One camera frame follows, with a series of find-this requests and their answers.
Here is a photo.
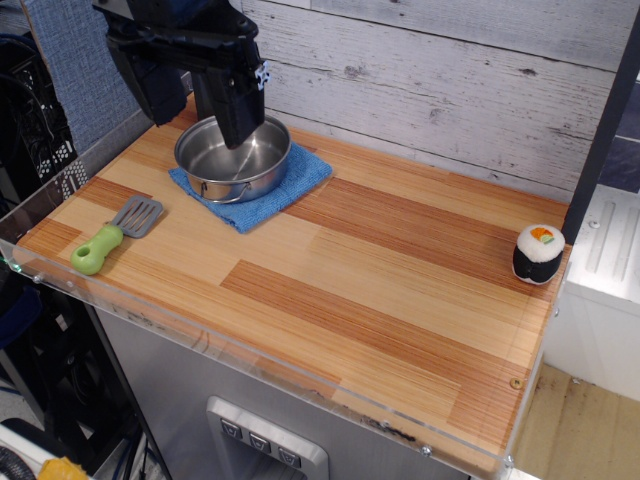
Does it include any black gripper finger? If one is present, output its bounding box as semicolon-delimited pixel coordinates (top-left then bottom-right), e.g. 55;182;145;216
118;56;184;126
192;69;265;149

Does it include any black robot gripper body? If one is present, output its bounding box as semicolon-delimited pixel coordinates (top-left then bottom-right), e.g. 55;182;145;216
92;1;270;93

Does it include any stainless steel pot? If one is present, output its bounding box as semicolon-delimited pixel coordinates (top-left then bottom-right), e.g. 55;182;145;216
174;116;292;204

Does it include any blue folded cloth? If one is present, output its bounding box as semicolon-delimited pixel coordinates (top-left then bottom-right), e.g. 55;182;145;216
168;143;333;234

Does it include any black equipment rack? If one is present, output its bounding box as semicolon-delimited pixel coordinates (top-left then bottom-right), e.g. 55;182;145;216
1;33;77;214

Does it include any clear acrylic table guard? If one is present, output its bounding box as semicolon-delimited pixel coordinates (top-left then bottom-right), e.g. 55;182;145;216
0;158;572;480

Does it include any silver cabinet with button panel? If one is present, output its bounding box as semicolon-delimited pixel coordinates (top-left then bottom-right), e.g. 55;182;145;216
94;309;504;479

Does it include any plush sushi roll toy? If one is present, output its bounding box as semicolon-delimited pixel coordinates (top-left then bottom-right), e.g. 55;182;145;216
512;224;565;285

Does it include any white side cabinet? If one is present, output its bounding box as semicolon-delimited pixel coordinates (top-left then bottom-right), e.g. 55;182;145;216
543;185;639;400

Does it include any green handled grey spatula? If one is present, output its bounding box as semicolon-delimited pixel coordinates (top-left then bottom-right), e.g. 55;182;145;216
70;195;163;276

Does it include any dark grey right post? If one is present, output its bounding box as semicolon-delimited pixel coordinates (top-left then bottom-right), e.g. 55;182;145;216
564;0;640;236

